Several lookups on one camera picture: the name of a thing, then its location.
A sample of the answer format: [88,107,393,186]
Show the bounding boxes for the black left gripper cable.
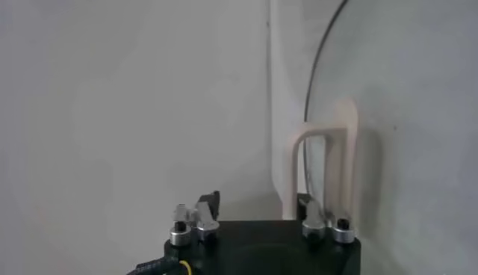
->
[126,257,193,275]

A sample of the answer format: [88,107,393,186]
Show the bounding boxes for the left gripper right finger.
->
[297,194,356,244]

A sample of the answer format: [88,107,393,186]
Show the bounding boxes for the glass pot lid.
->
[283,0,478,275]

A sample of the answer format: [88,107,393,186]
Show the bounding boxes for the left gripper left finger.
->
[170,190,221,247]

